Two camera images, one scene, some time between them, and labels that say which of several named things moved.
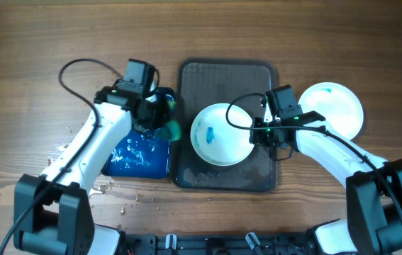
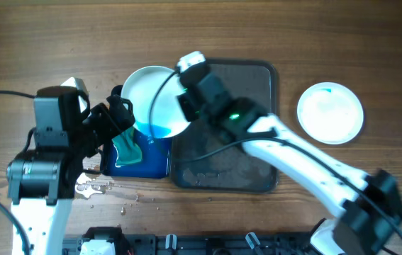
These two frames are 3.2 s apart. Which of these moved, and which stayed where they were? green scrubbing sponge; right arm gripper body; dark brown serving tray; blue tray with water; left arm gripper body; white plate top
Moved: left arm gripper body; green scrubbing sponge; right arm gripper body; white plate top
Stayed: dark brown serving tray; blue tray with water
